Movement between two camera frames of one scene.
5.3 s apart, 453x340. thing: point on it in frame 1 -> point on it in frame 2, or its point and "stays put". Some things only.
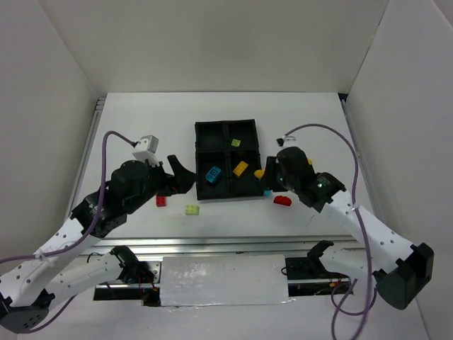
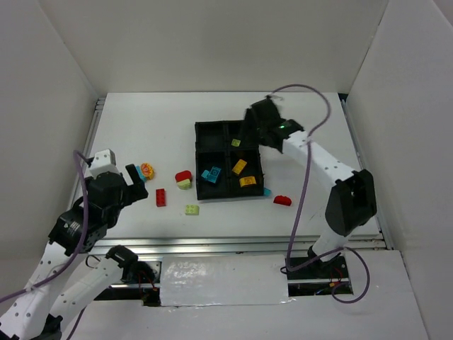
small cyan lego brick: [267, 193] stays put
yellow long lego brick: [240, 168] stays put
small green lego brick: [236, 142] stays put
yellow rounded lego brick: [259, 173] -> [247, 180]
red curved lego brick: [282, 200] stays put
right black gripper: [270, 174] -> [262, 111]
